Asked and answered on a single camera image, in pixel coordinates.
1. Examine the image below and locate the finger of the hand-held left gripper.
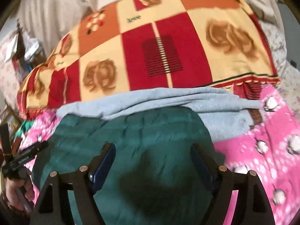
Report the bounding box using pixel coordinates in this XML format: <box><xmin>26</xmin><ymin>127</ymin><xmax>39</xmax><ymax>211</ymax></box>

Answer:
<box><xmin>13</xmin><ymin>141</ymin><xmax>49</xmax><ymax>167</ymax></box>
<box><xmin>0</xmin><ymin>124</ymin><xmax>12</xmax><ymax>163</ymax></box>

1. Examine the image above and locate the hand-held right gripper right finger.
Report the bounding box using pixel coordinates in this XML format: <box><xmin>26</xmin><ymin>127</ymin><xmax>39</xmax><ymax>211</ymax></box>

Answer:
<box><xmin>190</xmin><ymin>143</ymin><xmax>276</xmax><ymax>225</ymax></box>

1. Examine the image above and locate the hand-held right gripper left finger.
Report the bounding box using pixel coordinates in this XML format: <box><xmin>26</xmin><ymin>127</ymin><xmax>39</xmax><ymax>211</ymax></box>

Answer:
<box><xmin>29</xmin><ymin>142</ymin><xmax>117</xmax><ymax>225</ymax></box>

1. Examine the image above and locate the dark green padded jacket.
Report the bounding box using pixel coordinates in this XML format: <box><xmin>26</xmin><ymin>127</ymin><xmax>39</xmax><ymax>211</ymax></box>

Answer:
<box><xmin>31</xmin><ymin>106</ymin><xmax>227</xmax><ymax>225</ymax></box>

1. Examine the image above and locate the person's left hand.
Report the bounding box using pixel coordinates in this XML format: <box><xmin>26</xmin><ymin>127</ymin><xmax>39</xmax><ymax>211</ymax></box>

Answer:
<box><xmin>5</xmin><ymin>169</ymin><xmax>35</xmax><ymax>214</ymax></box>

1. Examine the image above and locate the green cloth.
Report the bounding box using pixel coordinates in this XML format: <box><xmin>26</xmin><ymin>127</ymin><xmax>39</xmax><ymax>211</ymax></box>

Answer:
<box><xmin>16</xmin><ymin>119</ymin><xmax>35</xmax><ymax>139</ymax></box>

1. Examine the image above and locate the pink penguin print blanket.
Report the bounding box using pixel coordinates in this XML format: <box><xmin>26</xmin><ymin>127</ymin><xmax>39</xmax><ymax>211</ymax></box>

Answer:
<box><xmin>21</xmin><ymin>83</ymin><xmax>300</xmax><ymax>225</ymax></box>

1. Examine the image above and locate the light blue sweater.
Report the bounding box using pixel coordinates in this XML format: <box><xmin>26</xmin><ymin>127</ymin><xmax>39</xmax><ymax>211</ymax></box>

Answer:
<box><xmin>56</xmin><ymin>87</ymin><xmax>262</xmax><ymax>143</ymax></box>

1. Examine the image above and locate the silvery plastic bag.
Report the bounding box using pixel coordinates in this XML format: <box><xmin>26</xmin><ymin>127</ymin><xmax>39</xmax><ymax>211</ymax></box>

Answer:
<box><xmin>23</xmin><ymin>37</ymin><xmax>44</xmax><ymax>64</ymax></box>

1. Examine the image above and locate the red orange checked blanket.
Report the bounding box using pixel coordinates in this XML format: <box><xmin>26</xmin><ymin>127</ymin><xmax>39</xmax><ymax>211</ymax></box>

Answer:
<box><xmin>16</xmin><ymin>0</ymin><xmax>282</xmax><ymax>115</ymax></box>

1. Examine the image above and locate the floral bedsheet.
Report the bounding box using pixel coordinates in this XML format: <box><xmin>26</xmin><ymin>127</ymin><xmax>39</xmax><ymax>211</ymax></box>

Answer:
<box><xmin>255</xmin><ymin>16</ymin><xmax>300</xmax><ymax>122</ymax></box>

